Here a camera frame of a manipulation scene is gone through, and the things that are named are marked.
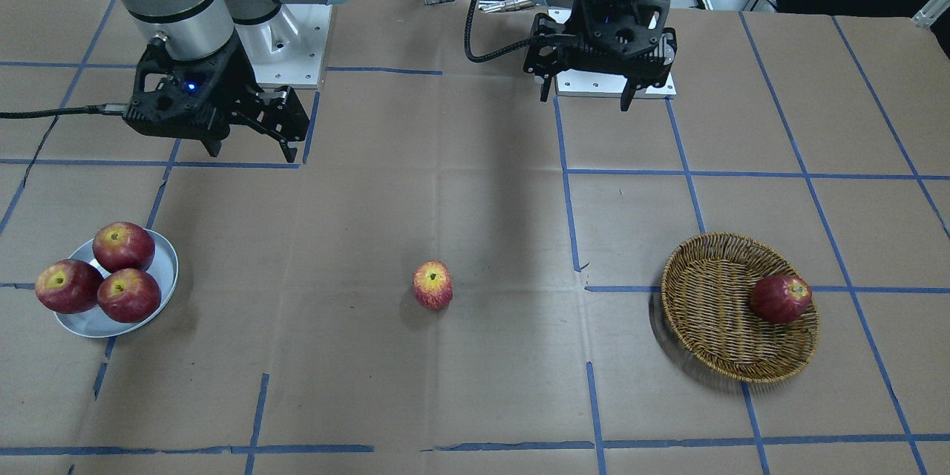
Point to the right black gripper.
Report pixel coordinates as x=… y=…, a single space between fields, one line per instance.
x=236 y=79

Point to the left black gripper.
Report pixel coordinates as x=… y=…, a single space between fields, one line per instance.
x=547 y=59

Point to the woven wicker basket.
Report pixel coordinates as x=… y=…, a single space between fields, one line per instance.
x=706 y=285

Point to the red yellow transferred apple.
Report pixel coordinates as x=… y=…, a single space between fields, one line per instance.
x=432 y=285

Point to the red apple plate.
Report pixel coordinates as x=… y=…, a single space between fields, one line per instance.
x=129 y=296
x=123 y=245
x=69 y=286

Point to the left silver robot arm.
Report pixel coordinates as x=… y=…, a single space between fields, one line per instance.
x=628 y=38

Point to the red apple plate front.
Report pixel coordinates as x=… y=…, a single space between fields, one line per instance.
x=129 y=296

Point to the red apple plate back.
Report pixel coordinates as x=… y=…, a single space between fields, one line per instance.
x=123 y=245

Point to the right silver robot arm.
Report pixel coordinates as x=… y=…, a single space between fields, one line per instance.
x=200 y=27

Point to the red apple in basket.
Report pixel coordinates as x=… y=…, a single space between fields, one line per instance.
x=780 y=299

